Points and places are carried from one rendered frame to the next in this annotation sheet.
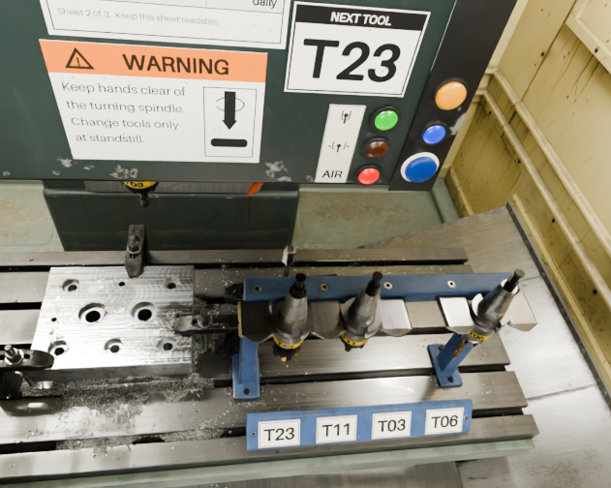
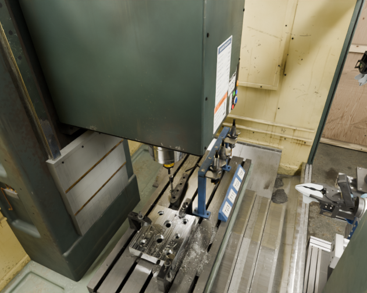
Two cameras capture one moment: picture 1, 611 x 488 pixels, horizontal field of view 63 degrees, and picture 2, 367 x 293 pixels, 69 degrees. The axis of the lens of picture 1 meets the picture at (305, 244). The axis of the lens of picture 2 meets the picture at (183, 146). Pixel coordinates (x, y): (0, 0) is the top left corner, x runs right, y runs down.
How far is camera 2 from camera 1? 0.95 m
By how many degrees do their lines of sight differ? 38
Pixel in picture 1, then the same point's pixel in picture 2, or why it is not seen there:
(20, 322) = (137, 275)
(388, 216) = (145, 166)
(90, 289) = (148, 236)
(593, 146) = not seen: hidden behind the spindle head
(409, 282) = (217, 143)
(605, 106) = not seen: hidden behind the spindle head
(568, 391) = (241, 151)
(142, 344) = (181, 227)
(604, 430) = (254, 150)
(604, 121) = not seen: hidden behind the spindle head
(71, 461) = (206, 270)
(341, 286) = (211, 154)
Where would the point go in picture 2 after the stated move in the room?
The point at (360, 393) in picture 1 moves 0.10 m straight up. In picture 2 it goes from (222, 189) to (223, 177)
